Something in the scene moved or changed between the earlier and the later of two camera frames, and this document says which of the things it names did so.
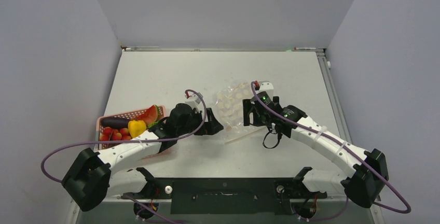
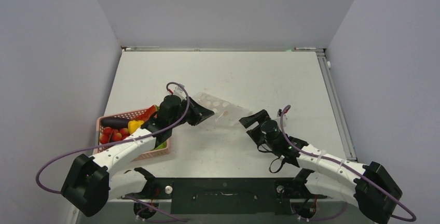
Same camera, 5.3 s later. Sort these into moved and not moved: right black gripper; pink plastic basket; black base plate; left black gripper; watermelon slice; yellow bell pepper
Moved: left black gripper; right black gripper
Not moved: watermelon slice; pink plastic basket; black base plate; yellow bell pepper
